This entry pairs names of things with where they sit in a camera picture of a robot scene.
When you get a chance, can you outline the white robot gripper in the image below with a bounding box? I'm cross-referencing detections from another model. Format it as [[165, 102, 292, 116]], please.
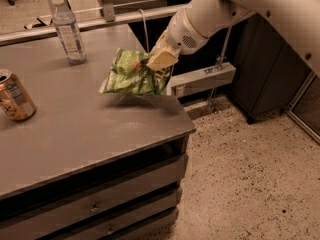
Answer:
[[147, 8, 208, 71]]

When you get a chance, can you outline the green jalapeno chip bag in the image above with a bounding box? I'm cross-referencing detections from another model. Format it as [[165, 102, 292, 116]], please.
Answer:
[[99, 48, 172, 95]]

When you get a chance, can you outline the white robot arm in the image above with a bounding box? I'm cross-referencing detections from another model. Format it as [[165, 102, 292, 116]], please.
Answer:
[[147, 0, 320, 76]]

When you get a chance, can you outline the clear plastic water bottle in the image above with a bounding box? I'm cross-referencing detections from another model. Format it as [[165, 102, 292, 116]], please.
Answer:
[[51, 0, 86, 65]]

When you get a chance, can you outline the dark grey cabinet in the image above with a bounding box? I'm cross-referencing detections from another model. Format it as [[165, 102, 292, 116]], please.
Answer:
[[230, 14, 311, 124]]

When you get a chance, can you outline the grey drawer cabinet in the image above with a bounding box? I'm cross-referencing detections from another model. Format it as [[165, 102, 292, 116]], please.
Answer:
[[0, 135, 190, 240]]

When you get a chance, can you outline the gold soda can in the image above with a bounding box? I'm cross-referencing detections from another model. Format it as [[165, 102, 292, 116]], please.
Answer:
[[0, 69, 36, 121]]

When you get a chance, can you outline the white cable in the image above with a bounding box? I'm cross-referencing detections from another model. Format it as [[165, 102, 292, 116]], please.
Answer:
[[138, 8, 151, 53]]

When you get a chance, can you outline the grey metal side bracket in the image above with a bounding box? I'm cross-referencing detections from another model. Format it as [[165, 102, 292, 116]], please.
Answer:
[[166, 62, 236, 97]]

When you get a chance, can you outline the grey metal frame rail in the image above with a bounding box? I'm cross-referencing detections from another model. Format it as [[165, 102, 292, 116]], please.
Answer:
[[0, 0, 190, 46]]

